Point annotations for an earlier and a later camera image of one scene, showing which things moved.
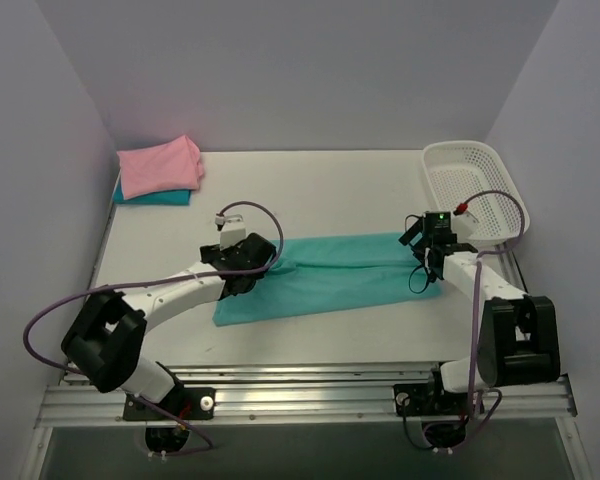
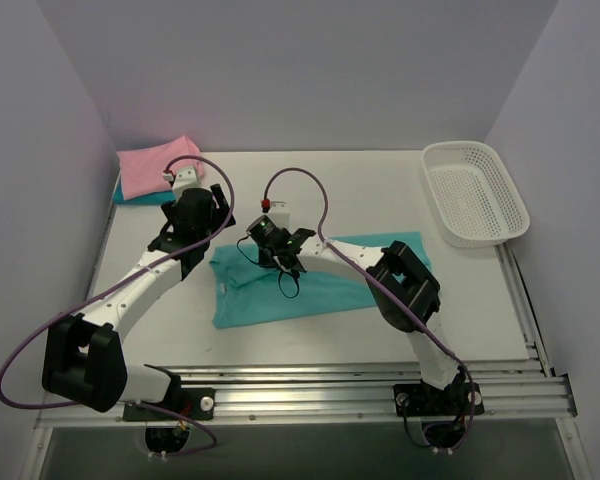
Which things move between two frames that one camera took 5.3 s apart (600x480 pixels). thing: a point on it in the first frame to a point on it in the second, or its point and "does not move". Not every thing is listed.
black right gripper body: x=415 y=240 to x=290 y=244
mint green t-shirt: x=314 y=275 does not move
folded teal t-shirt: x=179 y=197 does not move
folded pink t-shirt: x=171 y=166 does not move
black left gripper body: x=259 y=248 to x=219 y=201
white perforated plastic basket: x=467 y=175 does not move
